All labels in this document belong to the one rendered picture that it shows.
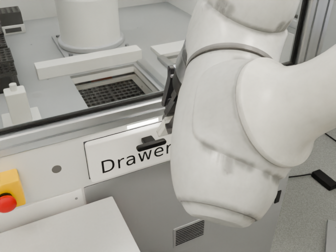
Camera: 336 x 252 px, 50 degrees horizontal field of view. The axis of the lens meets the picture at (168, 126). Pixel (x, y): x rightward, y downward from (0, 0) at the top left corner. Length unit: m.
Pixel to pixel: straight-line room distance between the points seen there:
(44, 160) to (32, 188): 0.08
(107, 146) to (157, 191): 0.25
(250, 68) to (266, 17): 0.08
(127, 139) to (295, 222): 1.30
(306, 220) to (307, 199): 0.16
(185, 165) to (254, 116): 0.08
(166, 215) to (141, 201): 0.12
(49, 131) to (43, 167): 0.10
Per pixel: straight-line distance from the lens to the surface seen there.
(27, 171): 0.86
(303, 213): 2.04
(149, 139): 0.86
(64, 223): 0.90
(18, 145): 0.81
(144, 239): 1.15
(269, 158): 0.31
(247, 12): 0.38
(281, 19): 0.40
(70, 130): 0.82
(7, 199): 0.80
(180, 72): 0.52
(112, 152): 0.86
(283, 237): 1.91
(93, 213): 0.91
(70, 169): 0.88
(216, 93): 0.32
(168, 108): 0.67
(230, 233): 1.37
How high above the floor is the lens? 1.42
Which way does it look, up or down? 34 degrees down
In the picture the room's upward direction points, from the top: straight up
